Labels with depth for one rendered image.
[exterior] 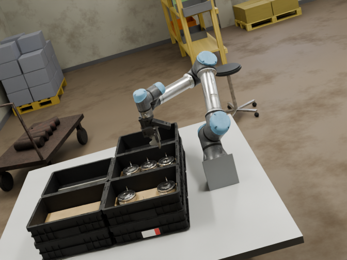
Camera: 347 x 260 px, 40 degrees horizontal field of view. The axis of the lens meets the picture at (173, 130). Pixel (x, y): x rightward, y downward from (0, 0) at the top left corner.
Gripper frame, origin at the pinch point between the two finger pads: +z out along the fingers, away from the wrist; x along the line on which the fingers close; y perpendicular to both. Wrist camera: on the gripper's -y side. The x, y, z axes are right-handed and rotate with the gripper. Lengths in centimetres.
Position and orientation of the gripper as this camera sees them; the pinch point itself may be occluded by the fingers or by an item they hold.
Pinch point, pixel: (160, 143)
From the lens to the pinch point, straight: 272.4
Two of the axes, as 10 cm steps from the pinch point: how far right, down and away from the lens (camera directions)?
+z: 2.6, 8.2, 5.1
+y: -9.7, 2.5, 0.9
